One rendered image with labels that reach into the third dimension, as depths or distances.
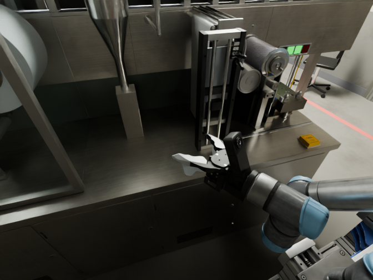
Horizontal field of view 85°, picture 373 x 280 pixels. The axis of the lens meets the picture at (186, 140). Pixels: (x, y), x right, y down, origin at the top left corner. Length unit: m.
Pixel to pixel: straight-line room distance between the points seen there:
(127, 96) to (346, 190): 0.86
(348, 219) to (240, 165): 1.85
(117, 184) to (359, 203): 0.80
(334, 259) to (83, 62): 1.38
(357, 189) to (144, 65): 1.06
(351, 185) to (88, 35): 1.15
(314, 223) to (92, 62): 1.13
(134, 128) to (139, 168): 0.23
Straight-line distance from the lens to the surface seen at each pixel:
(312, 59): 2.05
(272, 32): 1.48
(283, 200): 0.48
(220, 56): 0.84
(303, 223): 0.49
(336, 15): 1.77
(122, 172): 0.98
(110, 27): 0.88
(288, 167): 1.27
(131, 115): 1.05
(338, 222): 2.21
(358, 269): 0.80
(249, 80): 1.09
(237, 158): 0.47
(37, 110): 0.72
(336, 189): 0.59
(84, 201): 0.94
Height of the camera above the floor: 1.62
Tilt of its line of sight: 41 degrees down
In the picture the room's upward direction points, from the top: straight up
